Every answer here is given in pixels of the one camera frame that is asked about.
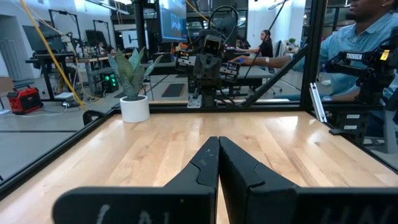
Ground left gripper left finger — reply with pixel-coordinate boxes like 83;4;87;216
52;136;221;224

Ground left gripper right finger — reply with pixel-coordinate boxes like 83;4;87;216
218;136;398;224

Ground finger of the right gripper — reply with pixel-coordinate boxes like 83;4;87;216
207;53;223;80
193;53;209;79

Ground black floor mat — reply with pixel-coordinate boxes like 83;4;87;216
161;83;187;98

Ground person's hand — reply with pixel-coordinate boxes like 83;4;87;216
230;54;269;68

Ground large display monitor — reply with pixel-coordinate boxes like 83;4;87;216
157;0;189;44

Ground person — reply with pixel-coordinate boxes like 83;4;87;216
230;0;398;139
236;29;275;58

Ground snake plant in white pot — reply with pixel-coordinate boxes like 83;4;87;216
107;46;163;124

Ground black computer case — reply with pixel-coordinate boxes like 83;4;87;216
98;70;120;95

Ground black table clamp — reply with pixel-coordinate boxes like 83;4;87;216
81;109;107;126

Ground black desk with equipment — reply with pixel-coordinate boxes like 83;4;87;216
25;51;109;102

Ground red black power station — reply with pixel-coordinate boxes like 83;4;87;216
6;86;44;116

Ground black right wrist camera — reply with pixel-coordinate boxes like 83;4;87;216
202;29;225;58

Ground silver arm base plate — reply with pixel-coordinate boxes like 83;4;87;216
187;94;203;109

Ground black aluminium table frame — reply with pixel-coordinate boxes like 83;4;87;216
0;0;398;200

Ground silver corner bracket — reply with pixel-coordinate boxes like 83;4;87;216
308;82;328;123

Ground yellow cable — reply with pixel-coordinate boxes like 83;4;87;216
19;0;87;112

